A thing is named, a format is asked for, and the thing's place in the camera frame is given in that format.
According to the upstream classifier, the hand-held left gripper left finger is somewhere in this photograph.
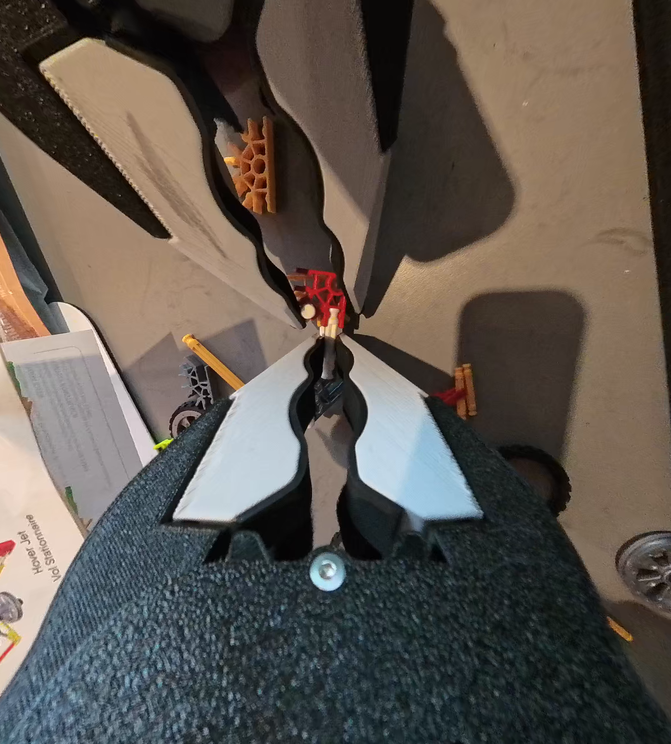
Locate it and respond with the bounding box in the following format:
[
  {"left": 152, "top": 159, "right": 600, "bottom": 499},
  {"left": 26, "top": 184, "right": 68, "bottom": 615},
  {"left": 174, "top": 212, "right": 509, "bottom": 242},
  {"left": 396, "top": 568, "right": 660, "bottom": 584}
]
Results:
[{"left": 172, "top": 335, "right": 320, "bottom": 527}]

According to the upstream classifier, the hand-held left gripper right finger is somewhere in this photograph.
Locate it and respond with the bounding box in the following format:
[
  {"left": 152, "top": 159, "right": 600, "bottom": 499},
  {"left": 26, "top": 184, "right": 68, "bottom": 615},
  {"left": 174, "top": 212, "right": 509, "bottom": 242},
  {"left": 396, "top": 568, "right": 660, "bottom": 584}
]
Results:
[{"left": 338, "top": 334, "right": 484, "bottom": 532}]

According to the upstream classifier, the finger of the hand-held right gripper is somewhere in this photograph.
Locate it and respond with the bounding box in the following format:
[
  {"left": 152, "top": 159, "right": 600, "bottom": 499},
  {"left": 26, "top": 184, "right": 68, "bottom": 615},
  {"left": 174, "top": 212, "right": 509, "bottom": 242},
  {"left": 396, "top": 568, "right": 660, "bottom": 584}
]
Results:
[
  {"left": 254, "top": 0, "right": 395, "bottom": 317},
  {"left": 39, "top": 36, "right": 308, "bottom": 332}
]

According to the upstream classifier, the red connector with white rod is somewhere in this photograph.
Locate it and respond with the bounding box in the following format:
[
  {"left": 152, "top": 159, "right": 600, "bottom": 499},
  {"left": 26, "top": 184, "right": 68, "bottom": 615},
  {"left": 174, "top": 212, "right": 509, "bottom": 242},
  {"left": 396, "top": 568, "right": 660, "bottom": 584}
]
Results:
[{"left": 294, "top": 268, "right": 348, "bottom": 338}]

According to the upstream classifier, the long yellow toy rod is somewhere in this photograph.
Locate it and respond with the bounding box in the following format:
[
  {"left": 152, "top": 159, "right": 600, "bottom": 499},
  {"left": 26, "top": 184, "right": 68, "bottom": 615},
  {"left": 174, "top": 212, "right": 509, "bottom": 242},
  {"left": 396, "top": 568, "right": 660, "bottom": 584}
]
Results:
[{"left": 182, "top": 334, "right": 245, "bottom": 389}]

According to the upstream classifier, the black toy tyre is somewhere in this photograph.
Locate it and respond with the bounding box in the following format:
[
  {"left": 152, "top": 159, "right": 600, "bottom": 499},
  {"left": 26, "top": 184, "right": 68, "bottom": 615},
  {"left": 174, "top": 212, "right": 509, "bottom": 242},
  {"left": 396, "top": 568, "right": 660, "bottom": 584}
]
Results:
[{"left": 497, "top": 444, "right": 572, "bottom": 518}]

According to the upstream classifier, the printed instruction sheet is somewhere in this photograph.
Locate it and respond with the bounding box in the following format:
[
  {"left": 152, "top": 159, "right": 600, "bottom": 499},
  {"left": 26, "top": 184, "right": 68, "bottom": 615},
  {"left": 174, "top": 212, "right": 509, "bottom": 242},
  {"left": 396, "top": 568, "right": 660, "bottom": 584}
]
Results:
[{"left": 0, "top": 289, "right": 90, "bottom": 717}]

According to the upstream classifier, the silver toy wheel hub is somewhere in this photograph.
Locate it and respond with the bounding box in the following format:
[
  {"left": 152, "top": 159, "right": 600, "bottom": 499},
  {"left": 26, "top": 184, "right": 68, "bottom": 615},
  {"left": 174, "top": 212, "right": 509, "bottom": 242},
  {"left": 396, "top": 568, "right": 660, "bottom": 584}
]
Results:
[{"left": 615, "top": 529, "right": 671, "bottom": 613}]

